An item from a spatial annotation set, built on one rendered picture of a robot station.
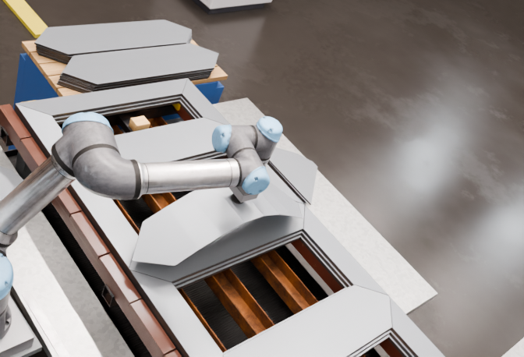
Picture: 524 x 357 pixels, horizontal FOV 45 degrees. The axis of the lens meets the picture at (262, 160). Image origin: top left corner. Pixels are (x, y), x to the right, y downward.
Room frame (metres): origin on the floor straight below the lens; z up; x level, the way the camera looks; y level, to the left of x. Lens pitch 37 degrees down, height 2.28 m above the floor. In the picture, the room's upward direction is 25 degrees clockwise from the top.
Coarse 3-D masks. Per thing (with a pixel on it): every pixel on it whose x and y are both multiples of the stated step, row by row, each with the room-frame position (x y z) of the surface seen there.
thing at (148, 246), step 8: (144, 224) 1.29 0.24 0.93; (144, 232) 1.27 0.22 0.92; (144, 240) 1.25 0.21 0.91; (152, 240) 1.25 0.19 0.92; (136, 248) 1.22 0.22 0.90; (144, 248) 1.22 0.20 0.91; (152, 248) 1.23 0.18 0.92; (160, 248) 1.23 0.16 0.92; (144, 256) 1.20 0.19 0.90; (152, 256) 1.21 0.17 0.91; (160, 256) 1.21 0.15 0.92; (168, 256) 1.22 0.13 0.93; (168, 264) 1.19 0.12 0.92
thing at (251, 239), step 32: (192, 160) 1.76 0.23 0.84; (96, 224) 1.29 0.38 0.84; (256, 224) 1.58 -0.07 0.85; (288, 224) 1.64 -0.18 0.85; (192, 256) 1.32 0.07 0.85; (224, 256) 1.38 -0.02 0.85; (256, 256) 1.47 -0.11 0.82; (320, 256) 1.59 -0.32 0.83; (160, 320) 1.08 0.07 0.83; (224, 352) 1.07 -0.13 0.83; (352, 352) 1.24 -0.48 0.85
